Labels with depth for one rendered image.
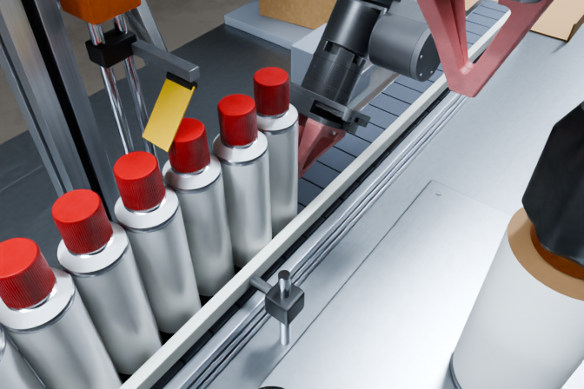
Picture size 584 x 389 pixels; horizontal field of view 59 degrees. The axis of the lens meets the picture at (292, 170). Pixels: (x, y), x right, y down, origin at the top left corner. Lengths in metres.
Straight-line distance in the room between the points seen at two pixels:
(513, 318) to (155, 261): 0.28
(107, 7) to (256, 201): 0.21
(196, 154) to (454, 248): 0.33
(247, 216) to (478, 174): 0.40
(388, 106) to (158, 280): 0.47
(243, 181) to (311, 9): 0.62
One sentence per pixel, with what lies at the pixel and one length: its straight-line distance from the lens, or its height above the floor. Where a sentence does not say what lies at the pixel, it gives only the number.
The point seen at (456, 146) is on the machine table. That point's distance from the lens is 0.83.
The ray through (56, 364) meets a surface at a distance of 0.43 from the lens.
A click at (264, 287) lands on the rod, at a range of 0.53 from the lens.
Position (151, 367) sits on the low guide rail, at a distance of 0.49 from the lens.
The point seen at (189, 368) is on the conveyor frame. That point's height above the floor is 0.88.
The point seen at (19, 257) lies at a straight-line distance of 0.37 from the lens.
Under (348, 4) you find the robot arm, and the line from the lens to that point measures 0.57.
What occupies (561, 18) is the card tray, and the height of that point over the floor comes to 0.83.
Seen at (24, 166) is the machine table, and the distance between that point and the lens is 0.86.
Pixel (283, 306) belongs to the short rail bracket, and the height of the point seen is 0.92.
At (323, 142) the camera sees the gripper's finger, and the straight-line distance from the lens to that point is 0.60.
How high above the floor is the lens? 1.35
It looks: 43 degrees down
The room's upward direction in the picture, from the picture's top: straight up
